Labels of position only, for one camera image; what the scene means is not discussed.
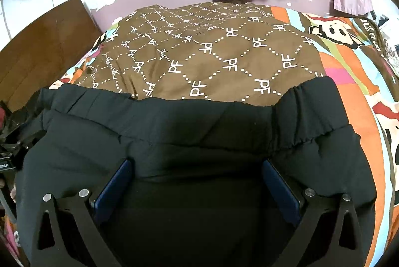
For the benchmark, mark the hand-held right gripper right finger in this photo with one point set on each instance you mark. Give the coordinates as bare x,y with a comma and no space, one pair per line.
280,192

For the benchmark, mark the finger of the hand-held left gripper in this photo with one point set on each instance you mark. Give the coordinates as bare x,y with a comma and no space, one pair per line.
29,130

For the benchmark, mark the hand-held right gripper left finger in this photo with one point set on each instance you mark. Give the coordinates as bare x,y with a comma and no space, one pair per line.
112,192

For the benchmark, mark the black pants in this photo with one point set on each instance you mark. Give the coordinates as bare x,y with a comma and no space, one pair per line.
187,130

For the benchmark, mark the person's left hand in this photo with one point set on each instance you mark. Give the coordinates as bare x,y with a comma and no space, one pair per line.
13,192

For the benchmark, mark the wooden headboard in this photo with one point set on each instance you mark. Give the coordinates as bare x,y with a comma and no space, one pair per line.
40,52

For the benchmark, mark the printed blanket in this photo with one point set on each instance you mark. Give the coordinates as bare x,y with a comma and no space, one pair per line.
218,52

